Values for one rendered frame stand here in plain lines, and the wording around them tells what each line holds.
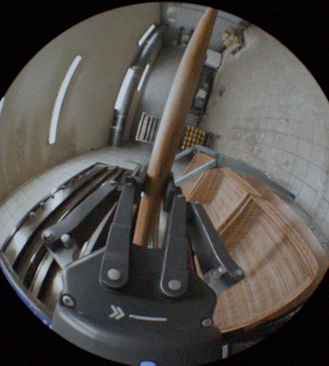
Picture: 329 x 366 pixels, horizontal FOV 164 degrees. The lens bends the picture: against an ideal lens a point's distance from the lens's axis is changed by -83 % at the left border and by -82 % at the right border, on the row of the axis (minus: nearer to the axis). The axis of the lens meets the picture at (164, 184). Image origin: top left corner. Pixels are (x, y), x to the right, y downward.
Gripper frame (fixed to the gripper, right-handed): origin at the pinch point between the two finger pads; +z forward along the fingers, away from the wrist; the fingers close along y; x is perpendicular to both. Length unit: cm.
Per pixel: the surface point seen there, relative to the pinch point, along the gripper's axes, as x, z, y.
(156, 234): -17.6, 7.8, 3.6
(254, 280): -39, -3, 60
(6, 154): -16, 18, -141
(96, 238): -40.1, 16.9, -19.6
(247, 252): -36, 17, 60
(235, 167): 2.7, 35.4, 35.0
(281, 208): -4, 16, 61
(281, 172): 16, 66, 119
